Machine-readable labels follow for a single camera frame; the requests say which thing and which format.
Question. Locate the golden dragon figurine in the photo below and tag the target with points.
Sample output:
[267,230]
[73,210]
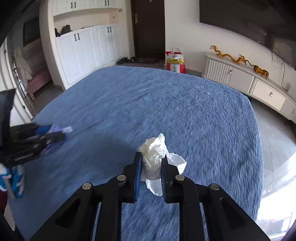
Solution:
[240,59]

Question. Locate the purple snack wrapper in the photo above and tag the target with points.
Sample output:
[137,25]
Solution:
[57,137]

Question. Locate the white upper wall cabinets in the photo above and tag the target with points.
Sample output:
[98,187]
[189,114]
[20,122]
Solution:
[65,6]

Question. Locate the blue fluffy rug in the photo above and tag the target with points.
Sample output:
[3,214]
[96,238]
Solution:
[114,110]

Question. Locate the black handbag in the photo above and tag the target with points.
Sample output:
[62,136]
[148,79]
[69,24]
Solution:
[65,29]

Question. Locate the golden tiger figurine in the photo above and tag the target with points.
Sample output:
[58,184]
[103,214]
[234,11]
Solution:
[260,71]

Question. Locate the pink bed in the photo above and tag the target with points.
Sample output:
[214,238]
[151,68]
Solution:
[38,80]

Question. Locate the white tv cabinet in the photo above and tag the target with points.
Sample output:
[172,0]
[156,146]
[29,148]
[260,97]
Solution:
[243,79]

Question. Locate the blue white gloved left hand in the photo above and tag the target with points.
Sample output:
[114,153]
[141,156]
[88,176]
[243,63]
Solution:
[13,178]

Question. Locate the wall-mounted black television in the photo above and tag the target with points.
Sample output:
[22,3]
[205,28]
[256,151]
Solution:
[270,23]

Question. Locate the white tissue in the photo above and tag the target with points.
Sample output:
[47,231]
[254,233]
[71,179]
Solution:
[153,150]

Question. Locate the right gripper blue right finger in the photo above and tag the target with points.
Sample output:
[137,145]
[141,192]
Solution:
[206,212]

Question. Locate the red white shopping bag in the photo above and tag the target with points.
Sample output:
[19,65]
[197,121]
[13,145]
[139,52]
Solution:
[175,61]

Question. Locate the dark doormat with shoes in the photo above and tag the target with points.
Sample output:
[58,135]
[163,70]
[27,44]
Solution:
[142,62]

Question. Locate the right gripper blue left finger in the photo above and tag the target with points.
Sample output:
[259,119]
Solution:
[94,212]

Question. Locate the dark brown entrance door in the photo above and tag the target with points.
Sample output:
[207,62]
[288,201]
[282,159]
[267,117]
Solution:
[148,21]

